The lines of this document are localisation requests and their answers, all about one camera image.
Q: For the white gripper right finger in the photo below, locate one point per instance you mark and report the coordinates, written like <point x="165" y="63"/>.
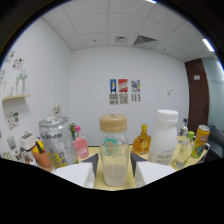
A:
<point x="150" y="171"/>

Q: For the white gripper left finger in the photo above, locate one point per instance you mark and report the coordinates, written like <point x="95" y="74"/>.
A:
<point x="78" y="173"/>

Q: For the large white bottle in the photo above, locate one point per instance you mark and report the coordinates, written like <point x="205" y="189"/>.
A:
<point x="164" y="140"/>

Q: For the glass jar beige lid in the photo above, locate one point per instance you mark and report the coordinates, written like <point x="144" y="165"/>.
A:
<point x="114" y="160"/>

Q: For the pink liquid bottle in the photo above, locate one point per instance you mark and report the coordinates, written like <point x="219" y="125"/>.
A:
<point x="81" y="146"/>

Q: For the amber liquid bottle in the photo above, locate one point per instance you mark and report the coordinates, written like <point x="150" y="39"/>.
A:
<point x="142" y="143"/>

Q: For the silver and black can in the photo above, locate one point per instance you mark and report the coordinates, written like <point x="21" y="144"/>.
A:
<point x="58" y="143"/>

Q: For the clear bottle green cap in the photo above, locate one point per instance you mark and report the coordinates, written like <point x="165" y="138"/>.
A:
<point x="184" y="153"/>

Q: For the orange pen holder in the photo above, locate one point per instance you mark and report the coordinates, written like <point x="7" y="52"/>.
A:
<point x="42" y="156"/>

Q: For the green potted plant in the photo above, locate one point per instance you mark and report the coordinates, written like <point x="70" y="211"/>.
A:
<point x="72" y="131"/>

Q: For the clear bottle blue cap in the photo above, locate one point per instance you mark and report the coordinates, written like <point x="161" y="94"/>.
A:
<point x="183" y="128"/>

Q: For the white flower vase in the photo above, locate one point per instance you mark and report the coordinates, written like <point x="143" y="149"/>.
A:
<point x="57" y="109"/>

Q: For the brown door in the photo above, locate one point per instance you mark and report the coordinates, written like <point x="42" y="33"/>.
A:
<point x="197" y="96"/>

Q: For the white branch ornament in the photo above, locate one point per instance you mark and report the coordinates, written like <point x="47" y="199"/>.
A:
<point x="21" y="81"/>

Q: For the ceiling air vent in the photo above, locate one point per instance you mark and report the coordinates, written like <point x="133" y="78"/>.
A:
<point x="144" y="40"/>

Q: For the ceiling light panel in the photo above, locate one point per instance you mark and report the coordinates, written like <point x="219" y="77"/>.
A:
<point x="150" y="1"/>
<point x="208" y="45"/>

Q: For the white colourful wall poster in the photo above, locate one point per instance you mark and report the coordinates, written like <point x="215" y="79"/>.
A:
<point x="135" y="86"/>

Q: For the red wall poster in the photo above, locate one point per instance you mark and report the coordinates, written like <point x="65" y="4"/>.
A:
<point x="123" y="86"/>

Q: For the blue wall poster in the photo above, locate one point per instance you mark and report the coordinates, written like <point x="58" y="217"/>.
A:
<point x="113" y="86"/>

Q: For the wooden wall shelf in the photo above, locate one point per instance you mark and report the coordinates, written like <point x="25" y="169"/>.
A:
<point x="16" y="97"/>

